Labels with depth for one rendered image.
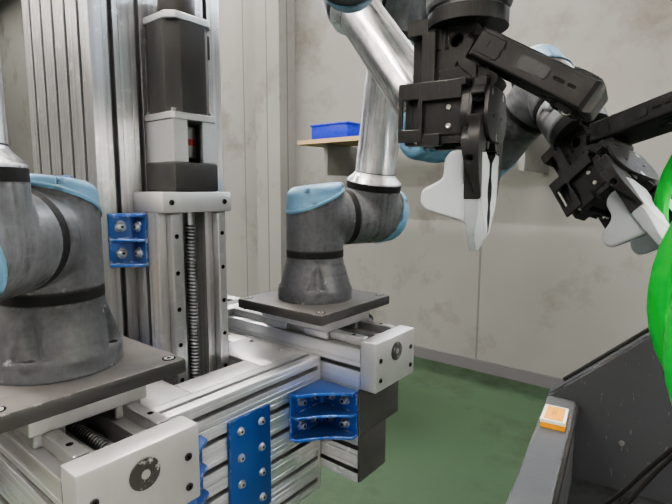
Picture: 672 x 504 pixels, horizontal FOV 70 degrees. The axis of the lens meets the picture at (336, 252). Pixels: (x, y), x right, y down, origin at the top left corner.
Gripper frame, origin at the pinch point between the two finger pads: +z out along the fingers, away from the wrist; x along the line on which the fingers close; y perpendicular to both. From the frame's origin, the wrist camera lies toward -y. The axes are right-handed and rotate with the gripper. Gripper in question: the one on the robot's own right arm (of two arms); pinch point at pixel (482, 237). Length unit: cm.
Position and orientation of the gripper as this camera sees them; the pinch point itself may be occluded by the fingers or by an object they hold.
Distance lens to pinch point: 46.8
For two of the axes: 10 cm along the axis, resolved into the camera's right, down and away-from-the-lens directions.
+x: -5.1, 1.1, -8.5
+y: -8.6, -0.7, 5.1
